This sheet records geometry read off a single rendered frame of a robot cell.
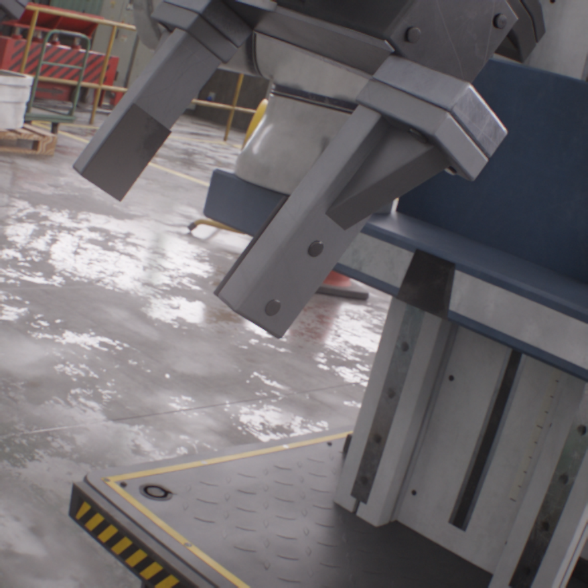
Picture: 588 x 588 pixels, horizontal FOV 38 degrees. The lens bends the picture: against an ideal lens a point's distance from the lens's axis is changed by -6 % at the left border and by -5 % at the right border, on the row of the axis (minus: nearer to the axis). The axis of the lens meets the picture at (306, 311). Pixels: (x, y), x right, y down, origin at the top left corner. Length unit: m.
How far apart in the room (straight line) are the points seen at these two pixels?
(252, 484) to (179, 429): 0.94
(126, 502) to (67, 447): 0.85
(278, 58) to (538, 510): 0.60
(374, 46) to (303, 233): 0.07
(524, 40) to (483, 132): 0.13
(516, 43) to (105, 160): 0.19
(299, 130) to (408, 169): 0.69
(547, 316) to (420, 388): 0.35
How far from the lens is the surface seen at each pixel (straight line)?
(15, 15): 0.60
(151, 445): 2.01
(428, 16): 0.31
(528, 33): 0.41
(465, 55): 0.33
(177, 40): 0.40
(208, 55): 0.41
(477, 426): 1.12
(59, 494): 1.73
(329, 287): 3.84
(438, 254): 0.85
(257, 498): 1.16
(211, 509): 1.11
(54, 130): 7.26
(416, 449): 1.16
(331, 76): 0.97
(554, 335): 0.79
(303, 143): 0.96
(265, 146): 0.98
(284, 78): 1.00
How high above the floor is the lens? 0.84
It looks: 14 degrees down
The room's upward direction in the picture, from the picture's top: 15 degrees clockwise
